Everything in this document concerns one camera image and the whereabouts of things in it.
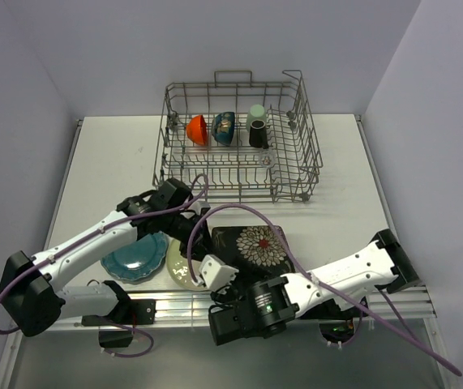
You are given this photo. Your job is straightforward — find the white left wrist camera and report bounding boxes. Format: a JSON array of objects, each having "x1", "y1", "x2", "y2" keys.
[{"x1": 190, "y1": 200, "x2": 211, "y2": 216}]

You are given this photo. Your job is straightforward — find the blue patterned bowl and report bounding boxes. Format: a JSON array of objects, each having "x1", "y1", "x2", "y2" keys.
[{"x1": 212, "y1": 111, "x2": 235, "y2": 146}]

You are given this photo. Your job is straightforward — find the grey wire dish rack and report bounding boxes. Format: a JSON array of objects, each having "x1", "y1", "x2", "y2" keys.
[{"x1": 152, "y1": 70, "x2": 323, "y2": 203}]

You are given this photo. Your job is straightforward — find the green cream round plate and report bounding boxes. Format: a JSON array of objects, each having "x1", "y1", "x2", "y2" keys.
[{"x1": 165, "y1": 239, "x2": 207, "y2": 292}]

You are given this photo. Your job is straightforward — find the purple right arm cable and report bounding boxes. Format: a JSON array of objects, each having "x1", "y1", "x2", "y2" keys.
[{"x1": 188, "y1": 204, "x2": 463, "y2": 377}]

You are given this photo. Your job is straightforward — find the aluminium table edge rail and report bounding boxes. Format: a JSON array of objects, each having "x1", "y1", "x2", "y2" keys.
[{"x1": 10, "y1": 259, "x2": 437, "y2": 331}]

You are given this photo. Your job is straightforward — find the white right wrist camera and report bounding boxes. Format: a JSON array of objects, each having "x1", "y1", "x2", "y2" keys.
[{"x1": 194, "y1": 255, "x2": 239, "y2": 293}]

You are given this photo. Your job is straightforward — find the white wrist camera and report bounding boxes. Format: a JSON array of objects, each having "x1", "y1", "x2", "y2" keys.
[
  {"x1": 194, "y1": 255, "x2": 239, "y2": 293},
  {"x1": 190, "y1": 200, "x2": 211, "y2": 216}
]

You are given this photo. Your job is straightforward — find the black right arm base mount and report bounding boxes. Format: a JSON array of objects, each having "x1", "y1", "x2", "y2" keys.
[{"x1": 299, "y1": 300, "x2": 367, "y2": 349}]

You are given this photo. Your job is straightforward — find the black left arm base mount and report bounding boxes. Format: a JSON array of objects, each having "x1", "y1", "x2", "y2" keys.
[{"x1": 80, "y1": 299, "x2": 156, "y2": 350}]

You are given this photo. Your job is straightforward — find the black floral square plate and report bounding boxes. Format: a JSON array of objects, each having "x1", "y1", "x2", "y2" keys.
[{"x1": 212, "y1": 225, "x2": 295, "y2": 280}]

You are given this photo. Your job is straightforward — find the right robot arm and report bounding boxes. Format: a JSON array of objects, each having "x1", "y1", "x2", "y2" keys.
[{"x1": 208, "y1": 229, "x2": 420, "y2": 345}]

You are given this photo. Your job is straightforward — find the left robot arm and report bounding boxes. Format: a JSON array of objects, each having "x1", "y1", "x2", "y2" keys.
[{"x1": 0, "y1": 178, "x2": 211, "y2": 337}]

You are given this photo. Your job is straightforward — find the teal scalloped plate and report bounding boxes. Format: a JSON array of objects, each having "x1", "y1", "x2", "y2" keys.
[{"x1": 101, "y1": 233, "x2": 169, "y2": 283}]

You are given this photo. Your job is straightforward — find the black mug brown inside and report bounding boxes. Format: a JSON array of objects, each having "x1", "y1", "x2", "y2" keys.
[{"x1": 249, "y1": 119, "x2": 268, "y2": 149}]

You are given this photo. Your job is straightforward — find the clear drinking glass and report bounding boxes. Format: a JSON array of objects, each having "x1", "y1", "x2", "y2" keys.
[{"x1": 258, "y1": 149, "x2": 277, "y2": 169}]

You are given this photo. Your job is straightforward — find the light green plastic cup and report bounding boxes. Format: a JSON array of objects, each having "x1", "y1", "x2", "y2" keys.
[{"x1": 246, "y1": 105, "x2": 267, "y2": 131}]

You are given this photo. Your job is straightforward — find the orange bowl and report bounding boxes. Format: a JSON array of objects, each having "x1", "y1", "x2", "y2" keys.
[{"x1": 186, "y1": 115, "x2": 208, "y2": 146}]

